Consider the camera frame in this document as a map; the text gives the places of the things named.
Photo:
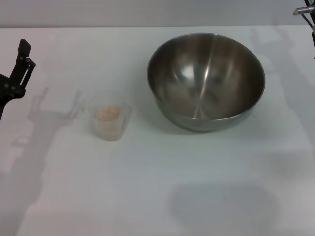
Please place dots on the clear plastic cup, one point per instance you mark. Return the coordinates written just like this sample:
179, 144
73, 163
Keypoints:
110, 130

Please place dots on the stainless steel mixing bowl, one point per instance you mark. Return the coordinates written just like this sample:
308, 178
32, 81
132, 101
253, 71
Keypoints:
206, 81

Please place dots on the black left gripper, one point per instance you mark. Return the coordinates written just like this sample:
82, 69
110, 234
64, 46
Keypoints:
8, 91

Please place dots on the uncooked white rice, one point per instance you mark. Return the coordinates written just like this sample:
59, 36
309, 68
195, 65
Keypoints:
108, 113

